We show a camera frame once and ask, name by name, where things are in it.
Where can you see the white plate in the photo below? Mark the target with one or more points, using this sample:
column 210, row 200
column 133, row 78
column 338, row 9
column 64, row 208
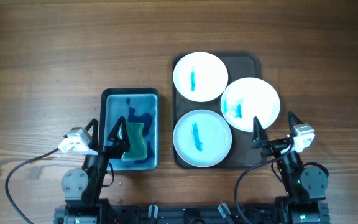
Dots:
column 200, row 76
column 247, row 98
column 202, row 138

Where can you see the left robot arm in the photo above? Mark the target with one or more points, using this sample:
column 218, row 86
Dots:
column 82, row 187

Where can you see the black water basin tray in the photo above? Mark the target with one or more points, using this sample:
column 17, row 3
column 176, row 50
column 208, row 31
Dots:
column 138, row 105

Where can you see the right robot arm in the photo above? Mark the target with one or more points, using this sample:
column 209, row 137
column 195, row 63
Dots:
column 305, row 183

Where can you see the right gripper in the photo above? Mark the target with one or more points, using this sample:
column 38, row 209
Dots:
column 261, row 141

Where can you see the green yellow sponge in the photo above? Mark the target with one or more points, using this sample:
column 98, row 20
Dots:
column 138, row 146

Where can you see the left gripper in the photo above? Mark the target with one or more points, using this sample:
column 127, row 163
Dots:
column 119, row 145

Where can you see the dark brown serving tray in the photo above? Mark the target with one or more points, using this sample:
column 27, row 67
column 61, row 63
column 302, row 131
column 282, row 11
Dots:
column 239, row 65

